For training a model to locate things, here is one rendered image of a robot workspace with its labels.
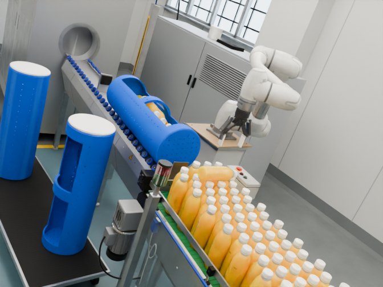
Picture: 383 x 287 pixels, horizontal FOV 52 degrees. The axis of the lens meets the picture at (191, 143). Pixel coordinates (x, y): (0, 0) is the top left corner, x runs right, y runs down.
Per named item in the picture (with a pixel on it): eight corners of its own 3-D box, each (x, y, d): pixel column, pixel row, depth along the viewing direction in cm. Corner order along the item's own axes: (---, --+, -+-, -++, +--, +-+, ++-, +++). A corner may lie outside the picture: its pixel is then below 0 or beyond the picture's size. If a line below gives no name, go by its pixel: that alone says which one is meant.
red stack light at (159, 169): (165, 168, 168) (168, 161, 166) (172, 176, 163) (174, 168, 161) (152, 168, 164) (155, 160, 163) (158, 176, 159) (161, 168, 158)
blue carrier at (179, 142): (141, 109, 298) (145, 74, 285) (196, 169, 233) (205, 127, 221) (104, 111, 284) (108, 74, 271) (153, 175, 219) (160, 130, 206)
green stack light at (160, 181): (162, 179, 169) (165, 169, 168) (168, 187, 165) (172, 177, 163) (149, 178, 166) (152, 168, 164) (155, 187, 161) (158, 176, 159)
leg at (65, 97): (57, 147, 406) (69, 91, 383) (58, 150, 402) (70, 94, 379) (51, 147, 403) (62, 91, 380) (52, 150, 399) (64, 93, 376)
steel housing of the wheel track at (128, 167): (85, 92, 399) (92, 60, 387) (182, 225, 239) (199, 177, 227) (56, 88, 383) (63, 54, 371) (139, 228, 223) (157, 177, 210)
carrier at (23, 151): (29, 183, 309) (33, 165, 334) (48, 80, 277) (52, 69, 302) (-10, 177, 299) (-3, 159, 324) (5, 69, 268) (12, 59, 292)
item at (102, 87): (107, 92, 325) (111, 74, 320) (109, 94, 322) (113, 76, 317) (96, 90, 320) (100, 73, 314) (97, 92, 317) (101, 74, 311)
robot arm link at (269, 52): (253, 46, 229) (274, 53, 229) (255, 39, 245) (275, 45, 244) (245, 66, 236) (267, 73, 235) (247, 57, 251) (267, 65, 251)
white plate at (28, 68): (48, 78, 277) (48, 80, 277) (52, 67, 301) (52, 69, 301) (6, 68, 268) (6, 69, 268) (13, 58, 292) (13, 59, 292)
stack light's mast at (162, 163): (158, 190, 172) (168, 159, 166) (164, 198, 167) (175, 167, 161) (145, 190, 168) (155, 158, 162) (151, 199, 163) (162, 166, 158)
